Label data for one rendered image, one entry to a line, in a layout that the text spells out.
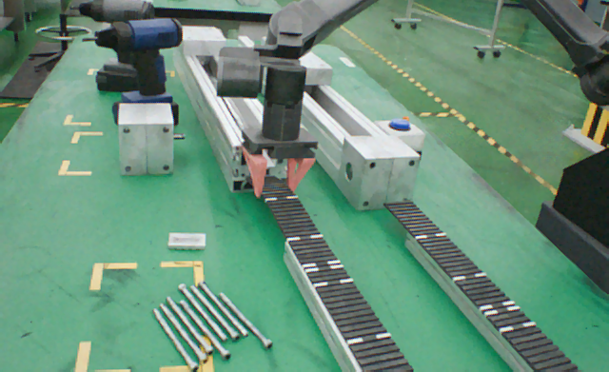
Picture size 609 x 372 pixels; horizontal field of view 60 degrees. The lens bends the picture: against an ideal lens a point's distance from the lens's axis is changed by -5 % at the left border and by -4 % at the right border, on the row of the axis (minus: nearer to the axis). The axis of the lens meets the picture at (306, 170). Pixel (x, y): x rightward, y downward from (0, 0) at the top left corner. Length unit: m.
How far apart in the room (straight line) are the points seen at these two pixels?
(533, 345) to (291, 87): 0.45
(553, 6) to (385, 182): 0.43
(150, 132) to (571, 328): 0.69
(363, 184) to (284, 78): 0.23
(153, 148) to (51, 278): 0.32
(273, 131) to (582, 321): 0.49
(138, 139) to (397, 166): 0.43
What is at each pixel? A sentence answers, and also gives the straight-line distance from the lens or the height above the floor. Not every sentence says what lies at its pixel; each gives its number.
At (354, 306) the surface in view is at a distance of 0.64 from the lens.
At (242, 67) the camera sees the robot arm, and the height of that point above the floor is 1.01.
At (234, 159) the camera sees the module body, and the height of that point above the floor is 0.84.
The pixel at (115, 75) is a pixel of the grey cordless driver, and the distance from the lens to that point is 1.38.
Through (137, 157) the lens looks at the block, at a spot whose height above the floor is 0.81.
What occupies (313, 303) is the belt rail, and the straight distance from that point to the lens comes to 0.68.
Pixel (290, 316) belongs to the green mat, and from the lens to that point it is 0.67.
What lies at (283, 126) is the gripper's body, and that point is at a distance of 0.79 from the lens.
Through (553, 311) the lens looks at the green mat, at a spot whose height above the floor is 0.78.
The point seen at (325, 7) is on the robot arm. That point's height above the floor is 1.09.
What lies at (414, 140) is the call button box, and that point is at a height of 0.83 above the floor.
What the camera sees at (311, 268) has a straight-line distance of 0.70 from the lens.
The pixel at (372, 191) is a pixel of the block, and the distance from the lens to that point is 0.90.
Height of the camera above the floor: 1.21
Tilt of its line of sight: 25 degrees down
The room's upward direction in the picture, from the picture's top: 7 degrees clockwise
